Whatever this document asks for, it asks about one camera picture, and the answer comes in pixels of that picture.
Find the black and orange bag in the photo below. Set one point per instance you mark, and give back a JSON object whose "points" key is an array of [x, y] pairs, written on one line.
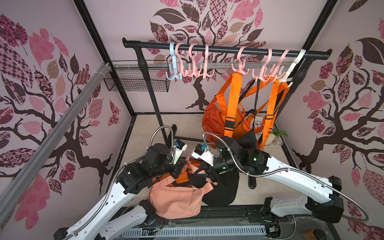
{"points": [[224, 189]]}

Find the aluminium profile bar left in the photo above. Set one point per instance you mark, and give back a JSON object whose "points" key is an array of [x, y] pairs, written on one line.
{"points": [[24, 178]]}

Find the white patterned plate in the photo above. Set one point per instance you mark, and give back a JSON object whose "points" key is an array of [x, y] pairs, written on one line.
{"points": [[258, 123]]}

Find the orange flat bag underneath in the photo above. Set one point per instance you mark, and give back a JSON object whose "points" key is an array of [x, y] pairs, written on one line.
{"points": [[168, 180]]}

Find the bright orange waist bag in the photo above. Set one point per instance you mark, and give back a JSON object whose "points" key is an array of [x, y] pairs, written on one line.
{"points": [[278, 94]]}

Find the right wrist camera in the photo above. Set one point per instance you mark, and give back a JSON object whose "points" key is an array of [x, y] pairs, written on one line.
{"points": [[203, 153]]}

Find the aluminium profile bar back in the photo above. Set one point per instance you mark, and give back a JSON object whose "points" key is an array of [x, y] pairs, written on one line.
{"points": [[216, 64]]}

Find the black wire basket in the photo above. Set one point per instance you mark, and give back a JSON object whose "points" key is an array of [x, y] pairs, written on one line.
{"points": [[129, 78]]}

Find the aluminium profile bar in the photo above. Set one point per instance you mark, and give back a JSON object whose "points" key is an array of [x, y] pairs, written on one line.
{"points": [[216, 64], [24, 178]]}

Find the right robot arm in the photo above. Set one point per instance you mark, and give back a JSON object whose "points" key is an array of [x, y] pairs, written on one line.
{"points": [[255, 162]]}

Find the white slotted cable duct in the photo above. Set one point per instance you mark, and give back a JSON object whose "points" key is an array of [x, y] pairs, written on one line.
{"points": [[218, 231]]}

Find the right flexible metal conduit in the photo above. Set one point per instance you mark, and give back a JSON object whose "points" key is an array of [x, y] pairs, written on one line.
{"points": [[315, 187]]}

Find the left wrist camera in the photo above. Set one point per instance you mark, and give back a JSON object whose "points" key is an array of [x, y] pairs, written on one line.
{"points": [[179, 147]]}

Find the small black sling bag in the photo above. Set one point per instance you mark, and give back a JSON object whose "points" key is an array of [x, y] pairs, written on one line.
{"points": [[249, 140]]}

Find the black clothes rack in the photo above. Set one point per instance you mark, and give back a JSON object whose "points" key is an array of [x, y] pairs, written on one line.
{"points": [[299, 72]]}

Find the white multi-hook hanger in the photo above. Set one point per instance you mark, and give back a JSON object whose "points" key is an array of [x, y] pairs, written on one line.
{"points": [[284, 78]]}

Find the pink multi-hook hanger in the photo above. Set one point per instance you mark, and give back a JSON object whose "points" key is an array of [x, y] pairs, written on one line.
{"points": [[192, 70], [241, 63], [261, 75], [182, 72], [276, 71], [205, 70]]}

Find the brown bottle right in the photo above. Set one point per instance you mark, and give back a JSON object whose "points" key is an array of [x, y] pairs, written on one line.
{"points": [[315, 234]]}

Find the left flexible metal conduit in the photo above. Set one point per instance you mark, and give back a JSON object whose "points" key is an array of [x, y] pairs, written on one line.
{"points": [[114, 186]]}

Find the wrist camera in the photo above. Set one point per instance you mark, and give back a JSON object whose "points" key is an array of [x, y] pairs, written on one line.
{"points": [[203, 153], [179, 147]]}

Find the light blue multi-hook hanger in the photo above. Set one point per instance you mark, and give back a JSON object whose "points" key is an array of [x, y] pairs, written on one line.
{"points": [[173, 68]]}

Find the toy white radish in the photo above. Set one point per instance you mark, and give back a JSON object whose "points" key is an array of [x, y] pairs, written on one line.
{"points": [[275, 138]]}

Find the flexible metal conduit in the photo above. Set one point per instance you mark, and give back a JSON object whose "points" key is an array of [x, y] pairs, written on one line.
{"points": [[114, 186], [315, 187]]}

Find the dark orange backpack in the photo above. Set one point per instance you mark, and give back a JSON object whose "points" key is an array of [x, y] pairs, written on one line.
{"points": [[223, 115]]}

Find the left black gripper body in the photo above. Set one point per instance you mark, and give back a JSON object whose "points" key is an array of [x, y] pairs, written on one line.
{"points": [[173, 169]]}

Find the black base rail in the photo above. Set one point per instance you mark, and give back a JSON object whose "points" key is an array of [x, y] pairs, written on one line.
{"points": [[249, 214]]}

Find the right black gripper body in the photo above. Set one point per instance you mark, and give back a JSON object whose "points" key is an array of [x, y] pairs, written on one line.
{"points": [[208, 173]]}

